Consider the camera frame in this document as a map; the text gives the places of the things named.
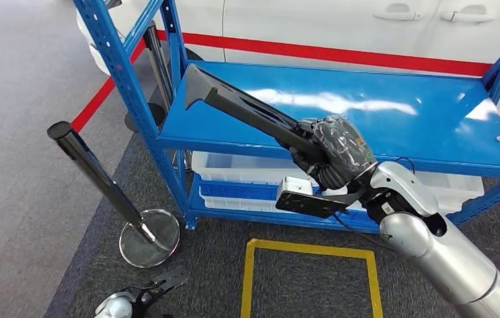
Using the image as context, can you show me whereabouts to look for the white car door handle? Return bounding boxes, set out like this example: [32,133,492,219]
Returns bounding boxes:
[440,4,496,24]
[372,3,422,22]

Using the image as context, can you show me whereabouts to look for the blue metal shelf rack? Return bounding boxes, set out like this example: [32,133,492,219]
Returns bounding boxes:
[72,0,500,233]

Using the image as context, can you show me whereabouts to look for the red barrier belt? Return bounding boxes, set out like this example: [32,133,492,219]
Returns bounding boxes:
[71,37,148,133]
[157,29,500,83]

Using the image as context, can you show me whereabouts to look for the white plastic bin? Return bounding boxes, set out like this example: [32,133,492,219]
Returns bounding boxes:
[200,195,279,214]
[191,151,321,186]
[319,168,485,216]

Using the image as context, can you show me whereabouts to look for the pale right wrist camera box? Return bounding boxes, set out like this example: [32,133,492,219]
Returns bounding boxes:
[275,176,315,198]

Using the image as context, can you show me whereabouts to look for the black plastic frame part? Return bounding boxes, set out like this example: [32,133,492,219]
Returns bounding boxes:
[183,63,326,163]

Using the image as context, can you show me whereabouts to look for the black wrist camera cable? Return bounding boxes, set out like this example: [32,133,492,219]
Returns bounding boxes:
[332,212,392,252]

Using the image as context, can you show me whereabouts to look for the white car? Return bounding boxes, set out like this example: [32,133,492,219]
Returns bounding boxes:
[76,0,500,141]

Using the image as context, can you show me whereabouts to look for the black stanchion, chrome base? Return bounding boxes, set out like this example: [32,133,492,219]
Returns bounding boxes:
[46,121,181,270]

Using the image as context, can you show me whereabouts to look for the black right wrist camera bracket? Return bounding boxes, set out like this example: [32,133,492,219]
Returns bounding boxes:
[275,184,367,219]

